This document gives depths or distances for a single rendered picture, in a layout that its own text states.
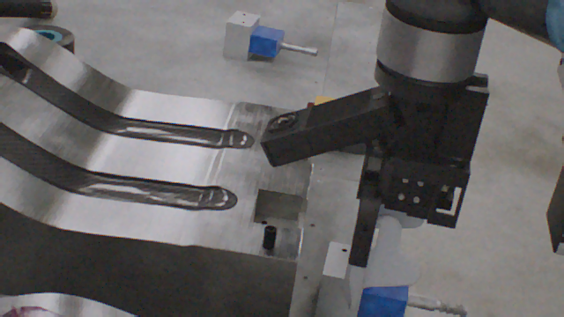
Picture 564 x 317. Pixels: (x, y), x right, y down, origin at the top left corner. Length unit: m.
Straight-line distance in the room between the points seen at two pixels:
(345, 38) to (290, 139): 0.69
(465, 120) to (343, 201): 0.31
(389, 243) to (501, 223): 1.81
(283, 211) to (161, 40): 0.55
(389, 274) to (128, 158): 0.27
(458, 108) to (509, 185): 2.05
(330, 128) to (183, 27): 0.68
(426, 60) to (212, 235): 0.22
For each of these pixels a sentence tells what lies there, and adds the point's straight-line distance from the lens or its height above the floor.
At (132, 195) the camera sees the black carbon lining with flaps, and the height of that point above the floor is 0.88.
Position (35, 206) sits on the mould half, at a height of 0.89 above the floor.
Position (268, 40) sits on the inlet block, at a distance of 1.18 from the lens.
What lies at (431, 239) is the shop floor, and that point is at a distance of 2.31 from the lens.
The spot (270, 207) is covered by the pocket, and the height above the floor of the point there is 0.87.
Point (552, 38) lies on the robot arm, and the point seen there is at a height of 1.12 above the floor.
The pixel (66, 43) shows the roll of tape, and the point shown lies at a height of 0.83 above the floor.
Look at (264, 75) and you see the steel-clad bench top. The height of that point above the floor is 0.80.
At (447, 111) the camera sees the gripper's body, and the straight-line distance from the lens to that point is 0.63.
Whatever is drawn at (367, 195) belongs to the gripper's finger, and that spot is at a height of 0.95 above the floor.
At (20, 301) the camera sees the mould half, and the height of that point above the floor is 0.90.
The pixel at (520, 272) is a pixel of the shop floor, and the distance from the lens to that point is 2.30.
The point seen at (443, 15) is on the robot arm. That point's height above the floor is 1.10.
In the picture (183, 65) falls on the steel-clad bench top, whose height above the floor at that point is 0.80.
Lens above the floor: 1.29
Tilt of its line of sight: 31 degrees down
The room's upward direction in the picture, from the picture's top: 8 degrees clockwise
